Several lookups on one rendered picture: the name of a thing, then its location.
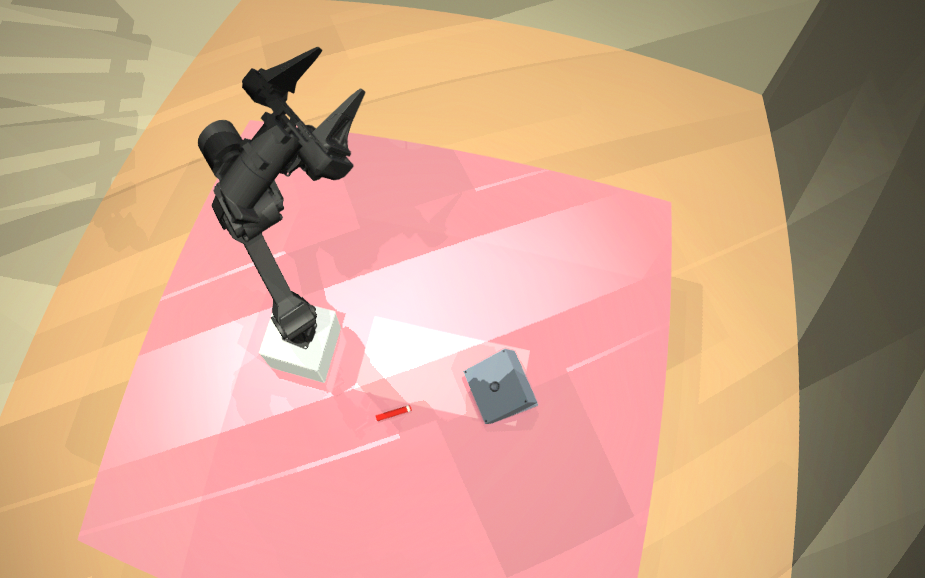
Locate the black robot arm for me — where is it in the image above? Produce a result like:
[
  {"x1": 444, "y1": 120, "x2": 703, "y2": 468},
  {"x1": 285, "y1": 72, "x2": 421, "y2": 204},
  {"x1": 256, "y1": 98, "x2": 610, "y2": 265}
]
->
[{"x1": 198, "y1": 120, "x2": 317, "y2": 350}]

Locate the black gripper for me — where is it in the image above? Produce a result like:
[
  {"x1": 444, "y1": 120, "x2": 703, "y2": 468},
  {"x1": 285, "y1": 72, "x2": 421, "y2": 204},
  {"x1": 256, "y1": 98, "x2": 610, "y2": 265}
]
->
[{"x1": 240, "y1": 47, "x2": 366, "y2": 181}]

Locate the red peg with white band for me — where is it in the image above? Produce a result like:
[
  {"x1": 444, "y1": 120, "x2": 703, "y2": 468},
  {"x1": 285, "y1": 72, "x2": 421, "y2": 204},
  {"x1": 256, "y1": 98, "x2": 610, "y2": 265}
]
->
[{"x1": 376, "y1": 405, "x2": 412, "y2": 422}]

